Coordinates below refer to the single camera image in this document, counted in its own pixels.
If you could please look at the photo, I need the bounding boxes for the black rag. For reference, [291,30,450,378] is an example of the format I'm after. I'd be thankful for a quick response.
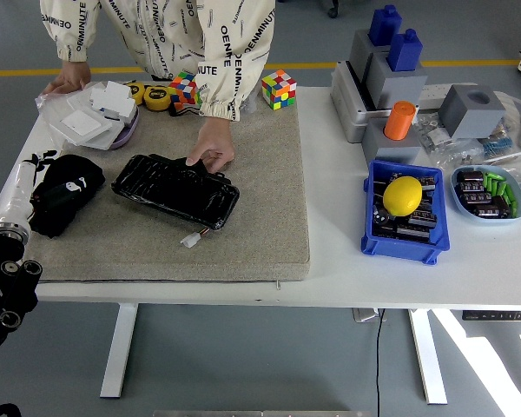
[29,154,107,239]

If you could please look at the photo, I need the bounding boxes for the flat white case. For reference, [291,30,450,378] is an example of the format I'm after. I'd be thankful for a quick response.
[60,108,114,147]

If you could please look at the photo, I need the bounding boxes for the grey-brown mat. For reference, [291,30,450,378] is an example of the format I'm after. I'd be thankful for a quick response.
[23,93,312,283]

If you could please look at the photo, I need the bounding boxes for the white power strip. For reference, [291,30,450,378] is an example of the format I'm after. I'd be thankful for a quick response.
[416,82,478,109]

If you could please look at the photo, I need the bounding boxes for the tall grey block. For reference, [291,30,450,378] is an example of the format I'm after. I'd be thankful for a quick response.
[348,29,392,83]
[366,51,429,110]

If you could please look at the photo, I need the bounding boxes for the grey cube with hole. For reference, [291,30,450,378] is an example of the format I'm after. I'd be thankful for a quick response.
[438,83,508,140]

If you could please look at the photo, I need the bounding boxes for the black strap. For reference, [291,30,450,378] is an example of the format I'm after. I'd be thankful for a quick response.
[168,103,201,118]

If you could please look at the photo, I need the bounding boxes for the multicolour puzzle cube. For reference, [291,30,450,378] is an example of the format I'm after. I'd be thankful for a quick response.
[168,70,203,112]
[260,69,298,111]

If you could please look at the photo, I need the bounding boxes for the low grey block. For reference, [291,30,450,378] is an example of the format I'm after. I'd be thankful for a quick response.
[361,117,422,165]

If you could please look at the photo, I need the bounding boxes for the grey box under table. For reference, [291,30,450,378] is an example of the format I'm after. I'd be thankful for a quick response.
[353,307,387,323]

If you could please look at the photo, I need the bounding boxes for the yellow tape measure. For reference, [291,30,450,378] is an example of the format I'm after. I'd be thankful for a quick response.
[142,85,171,112]
[125,80,147,106]

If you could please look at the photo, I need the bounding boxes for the bag of small screws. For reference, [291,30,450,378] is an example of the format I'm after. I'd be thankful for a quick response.
[442,142,487,170]

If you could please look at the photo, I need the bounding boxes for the orange cylinder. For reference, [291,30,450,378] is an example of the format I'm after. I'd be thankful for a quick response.
[383,100,418,142]

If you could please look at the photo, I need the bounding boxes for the clear plastic bag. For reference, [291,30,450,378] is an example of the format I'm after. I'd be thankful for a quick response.
[34,80,140,151]

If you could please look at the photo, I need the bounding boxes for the blue plastic bin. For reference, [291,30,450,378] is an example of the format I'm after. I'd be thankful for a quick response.
[359,159,452,266]

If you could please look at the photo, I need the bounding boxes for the grey enclosure box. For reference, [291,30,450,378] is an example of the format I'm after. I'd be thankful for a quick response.
[329,60,394,144]

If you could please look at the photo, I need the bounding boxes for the yellow lemon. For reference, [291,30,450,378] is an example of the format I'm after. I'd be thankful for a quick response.
[382,175,424,217]

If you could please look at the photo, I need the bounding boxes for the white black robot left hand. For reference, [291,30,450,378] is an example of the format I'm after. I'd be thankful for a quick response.
[0,149,90,227]

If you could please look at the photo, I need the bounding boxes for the person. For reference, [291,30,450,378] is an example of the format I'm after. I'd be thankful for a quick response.
[38,0,277,122]

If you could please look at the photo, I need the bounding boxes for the person's left hand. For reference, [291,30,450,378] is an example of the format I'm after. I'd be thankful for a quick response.
[185,116,236,175]

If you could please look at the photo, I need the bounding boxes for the person's right hand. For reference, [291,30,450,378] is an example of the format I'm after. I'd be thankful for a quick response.
[41,60,92,96]

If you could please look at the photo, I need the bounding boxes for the white connector with wires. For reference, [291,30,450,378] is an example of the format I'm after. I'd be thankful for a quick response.
[180,226,210,249]

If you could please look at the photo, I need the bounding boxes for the light blue tray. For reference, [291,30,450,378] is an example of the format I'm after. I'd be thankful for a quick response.
[450,164,521,226]

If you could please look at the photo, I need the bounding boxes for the blue resistor bundle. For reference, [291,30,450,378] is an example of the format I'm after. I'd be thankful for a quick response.
[481,132,516,160]

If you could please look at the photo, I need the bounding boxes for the white table leg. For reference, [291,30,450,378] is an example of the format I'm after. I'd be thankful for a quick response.
[99,302,139,399]
[407,308,448,406]

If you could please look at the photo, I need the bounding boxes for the black power cable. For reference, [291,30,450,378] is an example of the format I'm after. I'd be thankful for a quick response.
[374,308,387,417]

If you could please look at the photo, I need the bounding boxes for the glossy black panel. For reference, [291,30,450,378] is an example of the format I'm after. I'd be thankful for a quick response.
[110,153,241,231]

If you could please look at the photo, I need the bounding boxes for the black table controller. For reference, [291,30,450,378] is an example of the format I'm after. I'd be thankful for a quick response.
[462,310,521,322]

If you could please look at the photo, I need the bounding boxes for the purple bowl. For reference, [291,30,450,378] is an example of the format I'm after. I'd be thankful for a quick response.
[108,106,140,151]

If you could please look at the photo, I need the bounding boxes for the blue block with knob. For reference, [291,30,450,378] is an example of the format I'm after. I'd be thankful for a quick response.
[386,28,424,73]
[367,3,403,47]

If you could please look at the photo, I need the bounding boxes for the bag of metal parts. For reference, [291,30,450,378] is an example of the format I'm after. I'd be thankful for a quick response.
[414,111,455,153]

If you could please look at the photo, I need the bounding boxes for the white cardboard box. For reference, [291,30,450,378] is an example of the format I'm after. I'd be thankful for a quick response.
[89,81,135,121]

